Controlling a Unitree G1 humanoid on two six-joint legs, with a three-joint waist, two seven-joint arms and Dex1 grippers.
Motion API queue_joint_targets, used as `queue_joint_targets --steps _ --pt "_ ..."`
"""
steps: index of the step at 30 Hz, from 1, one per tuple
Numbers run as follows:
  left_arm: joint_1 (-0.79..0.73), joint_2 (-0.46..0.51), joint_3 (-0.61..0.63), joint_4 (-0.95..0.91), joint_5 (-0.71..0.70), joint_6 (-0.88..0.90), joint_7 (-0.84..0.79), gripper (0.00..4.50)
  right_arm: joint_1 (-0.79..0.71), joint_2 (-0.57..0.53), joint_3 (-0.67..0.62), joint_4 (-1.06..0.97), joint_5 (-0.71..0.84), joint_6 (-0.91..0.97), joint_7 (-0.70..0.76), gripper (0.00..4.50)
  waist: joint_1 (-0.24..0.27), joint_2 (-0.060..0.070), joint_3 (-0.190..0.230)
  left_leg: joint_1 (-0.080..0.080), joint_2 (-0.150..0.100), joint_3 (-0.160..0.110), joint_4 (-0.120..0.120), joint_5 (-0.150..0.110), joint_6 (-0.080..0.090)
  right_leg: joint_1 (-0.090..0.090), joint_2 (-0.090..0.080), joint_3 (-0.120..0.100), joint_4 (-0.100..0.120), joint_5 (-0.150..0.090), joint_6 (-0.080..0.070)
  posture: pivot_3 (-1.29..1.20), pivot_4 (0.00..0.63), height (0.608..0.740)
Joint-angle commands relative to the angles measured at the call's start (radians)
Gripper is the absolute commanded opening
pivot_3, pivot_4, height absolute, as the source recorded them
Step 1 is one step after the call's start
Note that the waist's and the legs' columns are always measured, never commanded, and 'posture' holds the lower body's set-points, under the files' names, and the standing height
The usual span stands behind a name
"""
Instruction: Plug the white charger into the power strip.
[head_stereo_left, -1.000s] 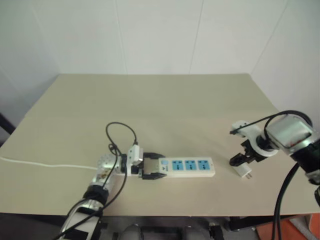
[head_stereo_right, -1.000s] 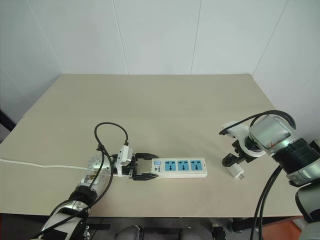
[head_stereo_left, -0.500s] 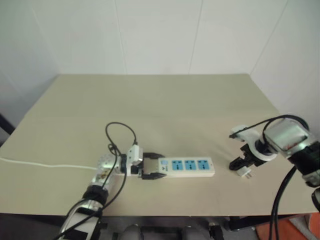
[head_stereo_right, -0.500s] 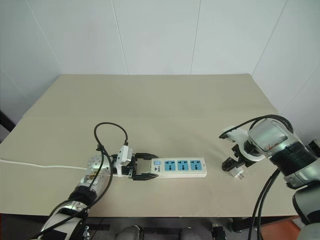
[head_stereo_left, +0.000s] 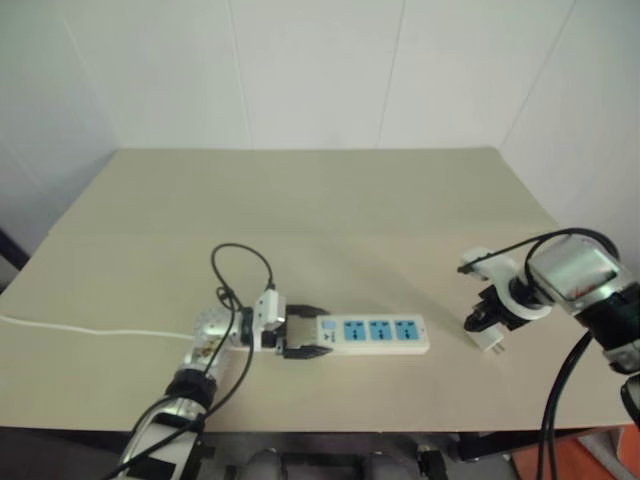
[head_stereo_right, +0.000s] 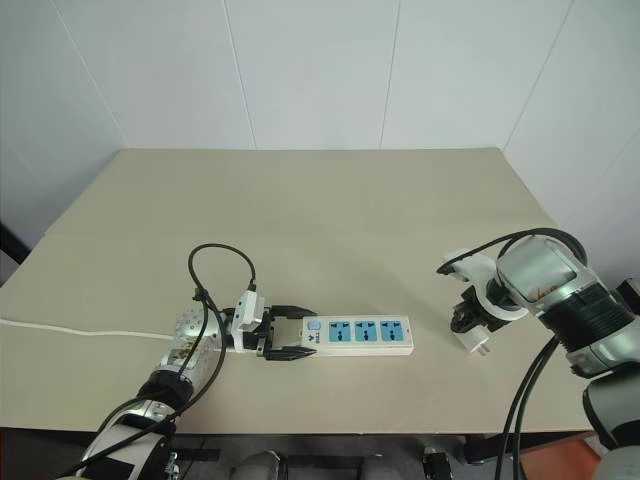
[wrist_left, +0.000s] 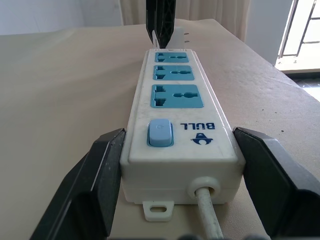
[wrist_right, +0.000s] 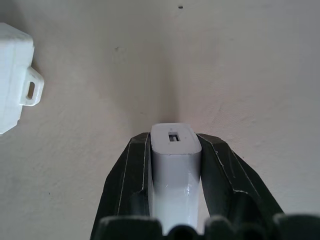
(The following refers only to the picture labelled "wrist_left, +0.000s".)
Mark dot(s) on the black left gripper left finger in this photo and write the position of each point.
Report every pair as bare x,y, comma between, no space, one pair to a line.
82,195

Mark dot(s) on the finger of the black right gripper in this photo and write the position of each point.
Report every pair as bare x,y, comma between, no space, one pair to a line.
151,17
166,22

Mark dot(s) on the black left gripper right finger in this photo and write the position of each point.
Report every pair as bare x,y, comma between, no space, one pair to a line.
280,190

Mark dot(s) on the white charger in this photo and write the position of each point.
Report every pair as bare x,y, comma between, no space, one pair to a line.
178,37

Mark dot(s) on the white power strip blue sockets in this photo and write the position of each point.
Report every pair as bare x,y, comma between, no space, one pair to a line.
180,155

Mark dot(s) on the beige curtain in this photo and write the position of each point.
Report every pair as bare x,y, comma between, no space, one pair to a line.
212,12

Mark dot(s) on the white window frame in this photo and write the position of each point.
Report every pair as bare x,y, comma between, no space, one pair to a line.
300,37

